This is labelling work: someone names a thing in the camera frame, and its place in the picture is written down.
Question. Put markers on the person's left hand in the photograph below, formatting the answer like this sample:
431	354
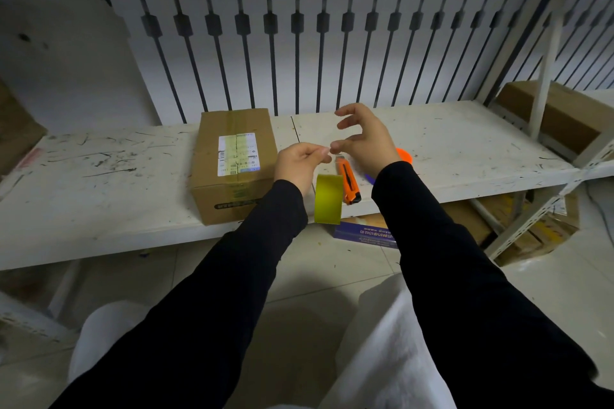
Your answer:
295	165

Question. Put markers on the person's right hand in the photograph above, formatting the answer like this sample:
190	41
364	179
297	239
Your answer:
372	145

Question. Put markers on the person's right thumb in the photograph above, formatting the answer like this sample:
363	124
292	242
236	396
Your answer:
344	145

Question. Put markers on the person's left thumb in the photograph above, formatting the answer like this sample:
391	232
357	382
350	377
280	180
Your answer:
320	158

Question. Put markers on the person's right middle finger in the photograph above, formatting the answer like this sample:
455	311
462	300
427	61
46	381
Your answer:
351	109

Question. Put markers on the person's left forearm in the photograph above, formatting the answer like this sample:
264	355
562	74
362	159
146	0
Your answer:
216	308

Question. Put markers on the person's right forearm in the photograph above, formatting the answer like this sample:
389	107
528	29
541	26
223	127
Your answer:
460	289

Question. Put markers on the orange utility knife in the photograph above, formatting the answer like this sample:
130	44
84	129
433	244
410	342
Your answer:
349	182

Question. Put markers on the orange round plastic tool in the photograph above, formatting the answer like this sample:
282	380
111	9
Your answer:
405	155

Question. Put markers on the white slatted panel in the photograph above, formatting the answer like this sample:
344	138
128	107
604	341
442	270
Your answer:
297	63

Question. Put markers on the purple printed flat box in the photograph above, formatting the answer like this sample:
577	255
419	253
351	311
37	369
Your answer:
362	233

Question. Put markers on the labelled brown cardboard box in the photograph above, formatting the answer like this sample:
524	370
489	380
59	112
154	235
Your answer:
230	186

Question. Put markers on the white metal shelving rack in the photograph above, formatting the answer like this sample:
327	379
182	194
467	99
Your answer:
544	78

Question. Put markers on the flattened brown cardboard pile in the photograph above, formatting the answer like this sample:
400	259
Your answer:
532	231

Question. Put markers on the plain brown cardboard box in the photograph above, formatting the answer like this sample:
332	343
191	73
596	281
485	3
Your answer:
559	111

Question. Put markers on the person's right leg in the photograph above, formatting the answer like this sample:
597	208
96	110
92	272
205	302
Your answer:
388	356

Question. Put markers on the person's leg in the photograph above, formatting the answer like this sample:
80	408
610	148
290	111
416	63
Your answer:
103	332
388	356

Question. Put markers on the person's left leg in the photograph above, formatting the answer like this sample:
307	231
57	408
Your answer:
103	332

